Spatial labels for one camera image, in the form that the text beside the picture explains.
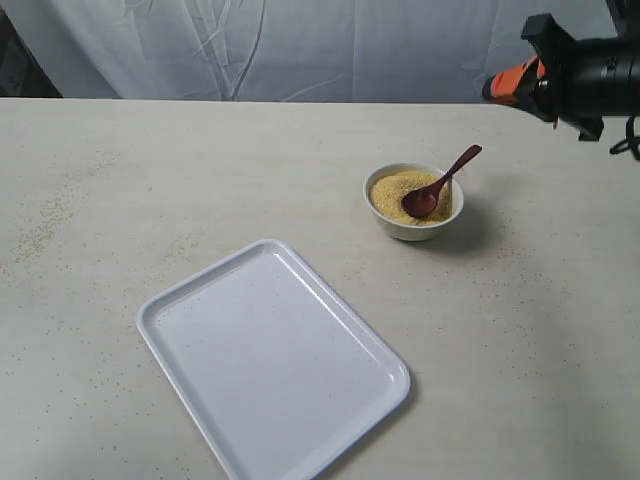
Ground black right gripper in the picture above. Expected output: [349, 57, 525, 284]
[481, 13, 639, 141]

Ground dark brown wooden spoon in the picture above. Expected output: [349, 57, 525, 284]
[401, 144, 482, 218]

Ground yellow millet grains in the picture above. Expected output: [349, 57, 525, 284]
[370, 170, 452, 226]

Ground white ceramic bowl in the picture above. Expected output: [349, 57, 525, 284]
[363, 163, 464, 242]

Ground white backdrop curtain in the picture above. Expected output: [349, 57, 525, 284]
[1, 1, 617, 103]

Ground white plastic tray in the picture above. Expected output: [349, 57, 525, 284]
[137, 239, 411, 479]

